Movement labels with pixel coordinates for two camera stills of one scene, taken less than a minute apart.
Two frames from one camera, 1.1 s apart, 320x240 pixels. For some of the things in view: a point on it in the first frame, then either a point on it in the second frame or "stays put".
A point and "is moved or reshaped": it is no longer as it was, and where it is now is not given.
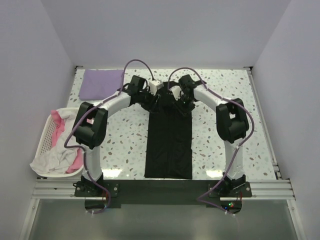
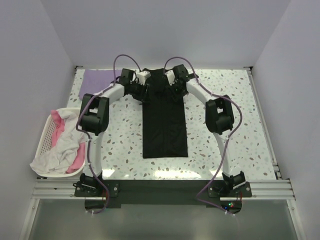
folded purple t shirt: x=99 y=83 stays put
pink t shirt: x=59 y=124 stays put
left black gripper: x=151 y=105 to x=142 y=95
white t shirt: x=58 y=159 stays put
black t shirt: x=169 y=146 is moved or reshaped
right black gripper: x=184 y=110 to x=176 y=96
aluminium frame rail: x=261 y=189 stays put
